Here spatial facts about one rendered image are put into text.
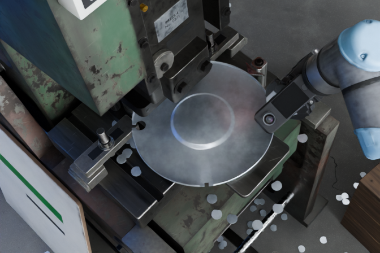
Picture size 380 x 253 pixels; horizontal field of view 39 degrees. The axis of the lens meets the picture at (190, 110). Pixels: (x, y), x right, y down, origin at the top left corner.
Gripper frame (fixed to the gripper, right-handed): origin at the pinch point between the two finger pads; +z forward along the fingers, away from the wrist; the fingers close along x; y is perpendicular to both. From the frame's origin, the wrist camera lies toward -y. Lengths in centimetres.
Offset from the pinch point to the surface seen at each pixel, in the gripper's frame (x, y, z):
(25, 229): 23, -50, 98
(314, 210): -41, 16, 65
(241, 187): -5.4, -16.2, -0.9
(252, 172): -5.2, -12.5, -0.8
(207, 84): 12.7, -2.5, 7.4
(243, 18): 22, 68, 98
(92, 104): 22.3, -29.3, -21.5
